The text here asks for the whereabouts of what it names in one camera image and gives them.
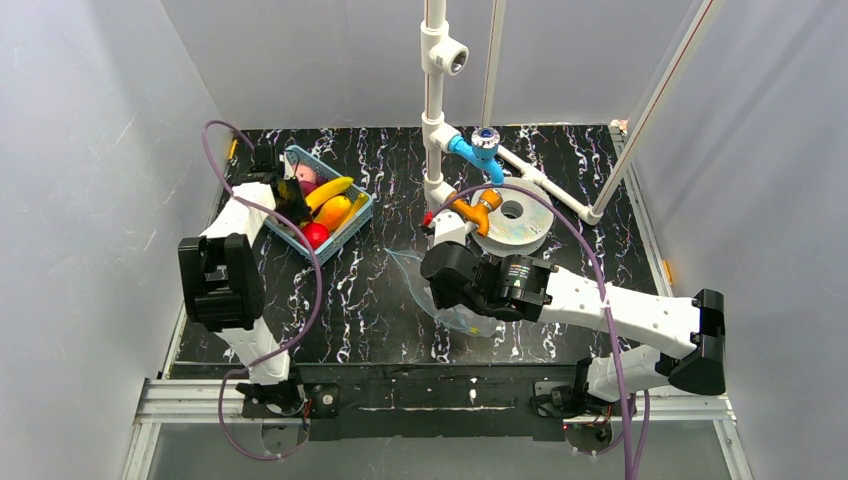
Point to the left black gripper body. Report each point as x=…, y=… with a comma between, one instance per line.
x=291, y=198

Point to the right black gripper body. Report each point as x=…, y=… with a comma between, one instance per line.
x=438, y=271

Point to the yellow toy banana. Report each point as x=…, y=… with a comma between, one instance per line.
x=326, y=191

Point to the orange toy mango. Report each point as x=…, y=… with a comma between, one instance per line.
x=333, y=211

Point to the red toy apple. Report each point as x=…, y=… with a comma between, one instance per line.
x=316, y=234

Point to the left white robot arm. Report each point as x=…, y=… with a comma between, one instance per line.
x=223, y=290

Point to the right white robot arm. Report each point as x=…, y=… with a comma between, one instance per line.
x=681, y=339

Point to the pink toy potato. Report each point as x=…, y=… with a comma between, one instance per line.
x=305, y=173

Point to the orange plastic faucet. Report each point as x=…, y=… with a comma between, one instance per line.
x=478, y=213

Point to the yellow toy corn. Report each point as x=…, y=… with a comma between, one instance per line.
x=357, y=205

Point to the blue plastic faucet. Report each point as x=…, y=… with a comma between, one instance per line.
x=480, y=151

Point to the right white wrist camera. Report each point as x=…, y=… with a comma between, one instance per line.
x=446, y=226

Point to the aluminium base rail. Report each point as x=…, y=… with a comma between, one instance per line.
x=354, y=404

